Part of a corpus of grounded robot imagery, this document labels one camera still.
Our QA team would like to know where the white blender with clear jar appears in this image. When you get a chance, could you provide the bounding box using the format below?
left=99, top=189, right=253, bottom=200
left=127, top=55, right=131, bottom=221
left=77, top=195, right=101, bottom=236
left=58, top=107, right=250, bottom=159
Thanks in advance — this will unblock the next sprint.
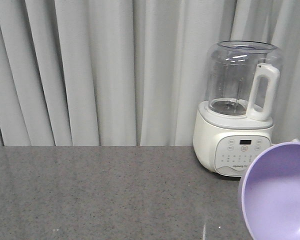
left=193, top=40, right=283, bottom=177

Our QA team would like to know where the grey pleated curtain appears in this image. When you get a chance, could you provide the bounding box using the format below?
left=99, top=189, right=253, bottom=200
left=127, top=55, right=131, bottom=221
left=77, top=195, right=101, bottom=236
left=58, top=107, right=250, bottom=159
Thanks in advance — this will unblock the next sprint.
left=0, top=0, right=300, bottom=146

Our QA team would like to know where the purple plastic bowl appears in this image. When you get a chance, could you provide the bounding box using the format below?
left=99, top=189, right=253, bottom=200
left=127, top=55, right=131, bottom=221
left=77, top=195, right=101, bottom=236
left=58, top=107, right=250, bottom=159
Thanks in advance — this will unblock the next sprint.
left=238, top=141, right=300, bottom=240

